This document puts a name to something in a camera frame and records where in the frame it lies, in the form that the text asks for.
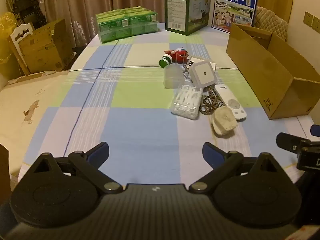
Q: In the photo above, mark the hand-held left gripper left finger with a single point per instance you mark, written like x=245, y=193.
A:
x=98, y=152

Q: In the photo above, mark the beige plug adapter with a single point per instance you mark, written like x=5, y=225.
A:
x=223, y=121

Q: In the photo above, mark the blue milk carton box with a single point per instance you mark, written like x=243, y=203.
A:
x=232, y=5

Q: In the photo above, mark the white square night light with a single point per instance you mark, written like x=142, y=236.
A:
x=202, y=73

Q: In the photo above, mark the brown cardboard box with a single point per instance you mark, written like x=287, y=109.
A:
x=250, y=62

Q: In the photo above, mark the green shrink-wrapped carton pack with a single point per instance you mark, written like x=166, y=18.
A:
x=125, y=22

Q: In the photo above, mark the flat cardboard strip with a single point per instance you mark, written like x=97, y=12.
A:
x=37, y=76

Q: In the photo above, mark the white cover plate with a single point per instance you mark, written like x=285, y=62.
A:
x=197, y=59

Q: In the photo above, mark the red cartoon toy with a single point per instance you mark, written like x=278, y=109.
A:
x=181, y=54

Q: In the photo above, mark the white remote control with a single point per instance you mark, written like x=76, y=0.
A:
x=230, y=97

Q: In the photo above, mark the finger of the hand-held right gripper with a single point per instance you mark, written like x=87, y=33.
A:
x=287, y=141
x=315, y=130

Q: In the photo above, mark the beige patterned curtain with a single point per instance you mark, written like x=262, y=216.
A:
x=75, y=0

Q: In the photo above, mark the cream printed sheet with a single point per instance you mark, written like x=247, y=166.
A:
x=22, y=110

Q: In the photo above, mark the dark brown board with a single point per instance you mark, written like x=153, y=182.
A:
x=3, y=175

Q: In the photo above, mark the bag of cotton swabs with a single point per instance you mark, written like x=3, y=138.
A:
x=186, y=102

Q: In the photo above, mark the checked pastel tablecloth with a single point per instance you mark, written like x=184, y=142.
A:
x=125, y=120

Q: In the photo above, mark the brown shipping carton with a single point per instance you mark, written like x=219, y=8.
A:
x=45, y=47

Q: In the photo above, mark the green ointment jar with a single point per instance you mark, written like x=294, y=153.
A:
x=164, y=60

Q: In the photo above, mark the beige quilted chair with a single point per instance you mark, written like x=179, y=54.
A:
x=272, y=20

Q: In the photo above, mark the gold wall socket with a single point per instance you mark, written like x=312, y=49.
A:
x=316, y=25
x=307, y=18

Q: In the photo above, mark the yellow plastic bag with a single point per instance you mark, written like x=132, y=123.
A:
x=6, y=42

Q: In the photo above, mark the dark folding rack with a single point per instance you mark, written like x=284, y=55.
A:
x=25, y=2

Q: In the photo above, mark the green milk carton box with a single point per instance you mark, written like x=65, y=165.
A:
x=177, y=12

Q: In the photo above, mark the translucent plastic cup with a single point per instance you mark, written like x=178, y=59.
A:
x=173, y=76

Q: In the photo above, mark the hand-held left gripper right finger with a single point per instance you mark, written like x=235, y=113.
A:
x=212, y=155

